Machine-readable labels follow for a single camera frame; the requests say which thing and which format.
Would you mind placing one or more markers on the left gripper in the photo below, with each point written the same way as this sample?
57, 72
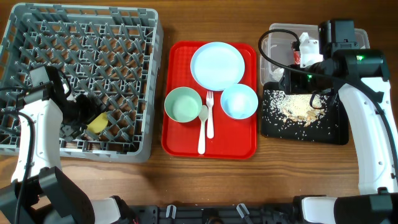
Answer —
67, 129

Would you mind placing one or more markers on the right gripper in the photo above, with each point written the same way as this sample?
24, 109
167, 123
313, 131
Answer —
293, 86

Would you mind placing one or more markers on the yellow cup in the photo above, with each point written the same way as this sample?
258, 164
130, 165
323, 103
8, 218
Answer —
98, 124

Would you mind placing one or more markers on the red snack wrapper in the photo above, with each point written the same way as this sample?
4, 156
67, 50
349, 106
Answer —
296, 52

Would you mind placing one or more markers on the food scraps and rice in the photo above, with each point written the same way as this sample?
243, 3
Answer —
292, 116

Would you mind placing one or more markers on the light blue bowl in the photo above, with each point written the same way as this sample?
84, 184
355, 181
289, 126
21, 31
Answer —
239, 101

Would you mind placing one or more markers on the green bowl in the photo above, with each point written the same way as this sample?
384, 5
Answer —
183, 104

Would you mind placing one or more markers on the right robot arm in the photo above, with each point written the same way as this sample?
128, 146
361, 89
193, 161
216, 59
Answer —
360, 78

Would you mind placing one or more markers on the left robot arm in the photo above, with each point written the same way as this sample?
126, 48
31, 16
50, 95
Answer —
39, 191

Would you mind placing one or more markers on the grey dishwasher rack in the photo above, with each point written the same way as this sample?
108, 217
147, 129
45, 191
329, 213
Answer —
111, 53

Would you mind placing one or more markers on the crumpled white tissue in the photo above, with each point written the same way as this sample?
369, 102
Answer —
277, 74

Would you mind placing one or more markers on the black tray bin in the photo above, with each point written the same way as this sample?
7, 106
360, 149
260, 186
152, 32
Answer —
333, 127

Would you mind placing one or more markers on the clear plastic bin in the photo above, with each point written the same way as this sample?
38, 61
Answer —
277, 46

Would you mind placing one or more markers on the light blue plate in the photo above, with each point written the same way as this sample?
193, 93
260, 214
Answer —
216, 66

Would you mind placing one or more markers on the red plastic tray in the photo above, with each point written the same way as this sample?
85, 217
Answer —
234, 139

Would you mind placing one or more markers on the white plastic fork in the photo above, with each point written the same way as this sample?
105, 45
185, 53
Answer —
210, 104

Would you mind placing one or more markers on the white plastic spoon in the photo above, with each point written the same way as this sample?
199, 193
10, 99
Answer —
203, 116

